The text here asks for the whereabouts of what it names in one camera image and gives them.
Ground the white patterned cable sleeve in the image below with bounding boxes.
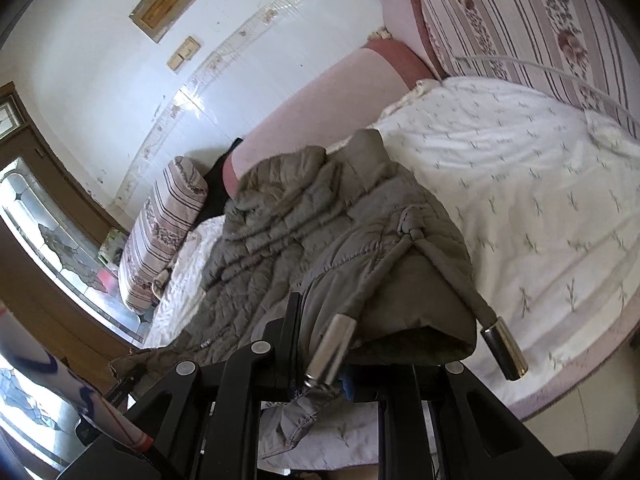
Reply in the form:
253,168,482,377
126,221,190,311
0,303,155,453

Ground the olive green quilted hooded jacket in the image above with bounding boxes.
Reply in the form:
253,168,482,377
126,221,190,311
109,128,530,458

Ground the stained glass door panel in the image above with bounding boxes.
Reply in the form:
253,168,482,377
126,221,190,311
1,157,151,348

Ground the white floral bed sheet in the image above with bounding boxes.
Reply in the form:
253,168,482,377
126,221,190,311
143,77,639,469

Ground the black garment behind pillow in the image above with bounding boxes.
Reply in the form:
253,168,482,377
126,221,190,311
192,138,243,229

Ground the beige wall switch plate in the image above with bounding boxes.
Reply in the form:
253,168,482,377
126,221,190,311
167,36,201,73

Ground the large striped floral cushion right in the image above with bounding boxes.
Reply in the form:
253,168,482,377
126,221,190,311
421,0,639,136

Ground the striped floral pillow left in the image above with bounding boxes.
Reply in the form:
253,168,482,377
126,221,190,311
118,156,208,315

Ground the pink corner cushion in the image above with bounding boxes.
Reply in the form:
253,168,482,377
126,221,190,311
383,0,446,80

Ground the small framed wall plaque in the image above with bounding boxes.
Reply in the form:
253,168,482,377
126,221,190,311
129,0,195,44

